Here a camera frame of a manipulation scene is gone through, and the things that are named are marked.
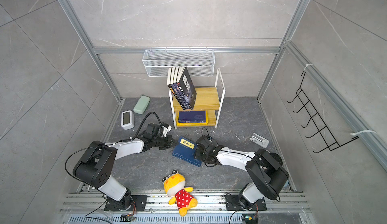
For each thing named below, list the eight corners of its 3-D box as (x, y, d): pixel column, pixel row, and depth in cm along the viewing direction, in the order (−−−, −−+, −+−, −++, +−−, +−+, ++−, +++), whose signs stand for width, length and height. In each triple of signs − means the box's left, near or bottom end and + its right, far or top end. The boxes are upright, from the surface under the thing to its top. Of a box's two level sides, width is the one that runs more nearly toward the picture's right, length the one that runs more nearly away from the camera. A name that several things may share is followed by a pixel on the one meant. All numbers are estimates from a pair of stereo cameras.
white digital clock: (123, 130, 103) (120, 126, 99) (123, 115, 112) (121, 110, 108) (134, 128, 105) (132, 124, 101) (134, 112, 113) (132, 108, 110)
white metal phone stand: (249, 140, 99) (250, 138, 97) (252, 133, 102) (253, 132, 100) (265, 149, 95) (266, 147, 93) (268, 142, 98) (269, 140, 96)
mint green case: (133, 113, 112) (132, 110, 110) (142, 97, 122) (141, 95, 120) (142, 114, 111) (141, 112, 109) (150, 98, 122) (149, 96, 119)
